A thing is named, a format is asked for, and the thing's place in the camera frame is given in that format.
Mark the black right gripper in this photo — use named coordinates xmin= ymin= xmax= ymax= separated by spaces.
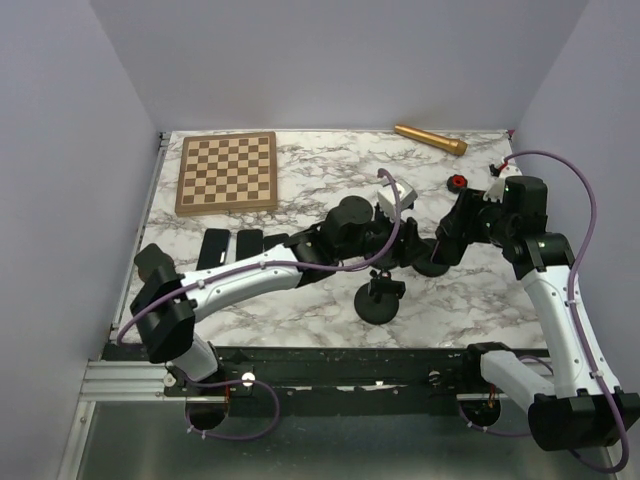
xmin=439 ymin=186 xmax=515 ymax=244

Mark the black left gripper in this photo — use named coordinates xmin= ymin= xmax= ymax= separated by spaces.
xmin=336 ymin=205 xmax=433 ymax=269

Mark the black phone stand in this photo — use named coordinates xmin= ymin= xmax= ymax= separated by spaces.
xmin=411 ymin=239 xmax=449 ymax=278
xmin=354 ymin=270 xmax=406 ymax=325

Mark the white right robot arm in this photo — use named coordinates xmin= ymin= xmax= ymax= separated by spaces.
xmin=431 ymin=175 xmax=639 ymax=451

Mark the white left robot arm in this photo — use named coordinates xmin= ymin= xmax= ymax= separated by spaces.
xmin=130 ymin=196 xmax=422 ymax=395

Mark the black phone blue edge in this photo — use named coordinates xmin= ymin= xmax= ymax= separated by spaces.
xmin=196 ymin=228 xmax=231 ymax=270

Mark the black red knob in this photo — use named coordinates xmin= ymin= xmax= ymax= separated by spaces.
xmin=446 ymin=174 xmax=468 ymax=194

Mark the gold cylinder tube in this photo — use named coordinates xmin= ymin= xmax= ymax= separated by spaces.
xmin=394 ymin=124 xmax=468 ymax=156

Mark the wooden chessboard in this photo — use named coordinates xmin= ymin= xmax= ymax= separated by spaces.
xmin=175 ymin=132 xmax=278 ymax=216

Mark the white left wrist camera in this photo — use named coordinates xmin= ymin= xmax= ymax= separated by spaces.
xmin=377 ymin=180 xmax=418 ymax=220

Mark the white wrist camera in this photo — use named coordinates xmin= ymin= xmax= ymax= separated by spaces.
xmin=483 ymin=163 xmax=522 ymax=203
xmin=377 ymin=180 xmax=418 ymax=220

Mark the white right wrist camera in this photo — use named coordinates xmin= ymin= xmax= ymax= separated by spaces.
xmin=483 ymin=163 xmax=522 ymax=203

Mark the black mounting rail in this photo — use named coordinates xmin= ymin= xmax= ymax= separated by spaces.
xmin=164 ymin=344 xmax=521 ymax=419

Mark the small black dark mount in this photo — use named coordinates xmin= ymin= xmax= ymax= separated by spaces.
xmin=133 ymin=243 xmax=175 ymax=282

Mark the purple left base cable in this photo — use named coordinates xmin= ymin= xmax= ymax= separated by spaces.
xmin=185 ymin=377 xmax=281 ymax=441

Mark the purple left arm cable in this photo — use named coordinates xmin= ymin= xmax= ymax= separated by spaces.
xmin=117 ymin=168 xmax=402 ymax=346

